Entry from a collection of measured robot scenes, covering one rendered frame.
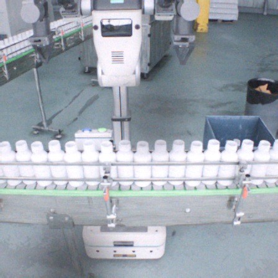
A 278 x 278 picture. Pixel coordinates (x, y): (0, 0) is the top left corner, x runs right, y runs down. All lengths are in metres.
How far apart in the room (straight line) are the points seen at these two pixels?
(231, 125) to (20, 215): 1.17
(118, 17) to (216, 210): 0.92
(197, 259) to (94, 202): 1.16
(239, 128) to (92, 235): 1.09
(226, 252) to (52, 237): 1.24
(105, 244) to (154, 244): 0.30
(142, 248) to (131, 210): 0.84
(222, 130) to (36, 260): 1.48
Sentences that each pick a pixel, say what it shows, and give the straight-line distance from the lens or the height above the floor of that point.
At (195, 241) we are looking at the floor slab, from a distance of 2.16.
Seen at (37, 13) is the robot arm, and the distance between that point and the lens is 0.90.
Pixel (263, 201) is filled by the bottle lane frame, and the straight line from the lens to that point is 1.14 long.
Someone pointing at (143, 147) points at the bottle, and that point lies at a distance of 0.94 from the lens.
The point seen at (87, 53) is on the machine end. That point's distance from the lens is 4.98.
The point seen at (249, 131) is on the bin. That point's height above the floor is 0.85.
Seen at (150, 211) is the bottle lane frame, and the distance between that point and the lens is 1.08.
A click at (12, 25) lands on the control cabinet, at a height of 0.64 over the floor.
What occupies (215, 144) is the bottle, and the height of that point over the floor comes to 1.15.
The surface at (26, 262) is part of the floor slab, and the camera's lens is 2.16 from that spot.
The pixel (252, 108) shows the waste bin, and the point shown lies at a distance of 3.04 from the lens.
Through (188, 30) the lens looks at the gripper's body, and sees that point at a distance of 0.94.
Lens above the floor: 1.69
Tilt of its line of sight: 33 degrees down
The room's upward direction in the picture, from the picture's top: straight up
